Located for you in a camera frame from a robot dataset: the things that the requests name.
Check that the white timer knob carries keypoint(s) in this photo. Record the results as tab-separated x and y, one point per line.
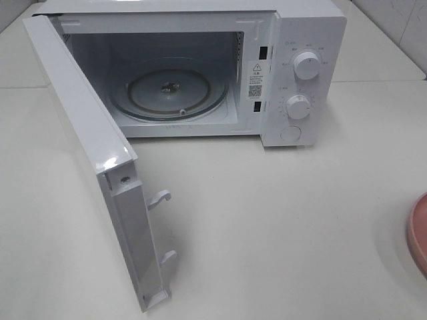
298	107

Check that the upper white power knob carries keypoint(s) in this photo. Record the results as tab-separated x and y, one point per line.
306	65

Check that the round white door button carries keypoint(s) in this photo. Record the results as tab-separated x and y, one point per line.
291	134

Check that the glass microwave turntable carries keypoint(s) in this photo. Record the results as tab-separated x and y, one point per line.
168	89

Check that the pink plate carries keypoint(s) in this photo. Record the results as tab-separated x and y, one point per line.
416	233

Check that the white microwave oven body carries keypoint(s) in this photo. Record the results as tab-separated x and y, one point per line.
252	42

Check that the white microwave door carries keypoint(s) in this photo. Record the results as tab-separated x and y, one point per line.
107	159

